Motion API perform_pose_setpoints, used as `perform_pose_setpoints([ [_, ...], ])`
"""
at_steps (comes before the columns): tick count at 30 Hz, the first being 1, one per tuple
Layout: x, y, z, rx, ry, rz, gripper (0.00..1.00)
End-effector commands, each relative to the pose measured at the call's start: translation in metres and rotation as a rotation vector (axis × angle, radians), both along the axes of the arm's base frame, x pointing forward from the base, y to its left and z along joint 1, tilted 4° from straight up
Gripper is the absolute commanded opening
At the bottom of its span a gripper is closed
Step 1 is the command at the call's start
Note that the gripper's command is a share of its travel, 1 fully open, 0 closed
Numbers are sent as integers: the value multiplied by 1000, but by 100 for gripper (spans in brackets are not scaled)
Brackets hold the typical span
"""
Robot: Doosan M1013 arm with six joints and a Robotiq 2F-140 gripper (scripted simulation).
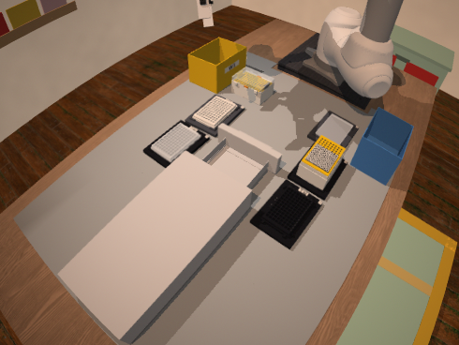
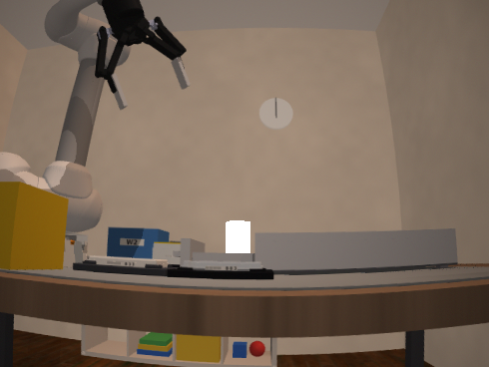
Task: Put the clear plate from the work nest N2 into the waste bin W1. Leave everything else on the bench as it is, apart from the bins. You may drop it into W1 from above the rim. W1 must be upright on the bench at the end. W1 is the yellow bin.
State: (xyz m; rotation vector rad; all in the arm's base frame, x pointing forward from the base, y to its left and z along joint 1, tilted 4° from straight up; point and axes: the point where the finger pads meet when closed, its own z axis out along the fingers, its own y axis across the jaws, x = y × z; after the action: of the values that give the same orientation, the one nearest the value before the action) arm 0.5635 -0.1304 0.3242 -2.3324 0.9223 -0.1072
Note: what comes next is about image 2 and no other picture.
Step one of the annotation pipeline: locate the yellow translucent bin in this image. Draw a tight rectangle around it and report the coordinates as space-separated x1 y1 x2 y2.
0 182 69 270

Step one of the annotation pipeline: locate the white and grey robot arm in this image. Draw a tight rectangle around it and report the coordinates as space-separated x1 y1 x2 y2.
0 0 111 232

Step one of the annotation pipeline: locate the grey flat mat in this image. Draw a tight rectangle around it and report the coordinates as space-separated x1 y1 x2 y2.
0 266 489 290

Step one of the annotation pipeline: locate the blue open-top bin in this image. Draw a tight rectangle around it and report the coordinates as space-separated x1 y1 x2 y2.
107 227 170 259

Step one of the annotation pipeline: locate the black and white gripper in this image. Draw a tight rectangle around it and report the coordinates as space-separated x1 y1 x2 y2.
95 0 191 110

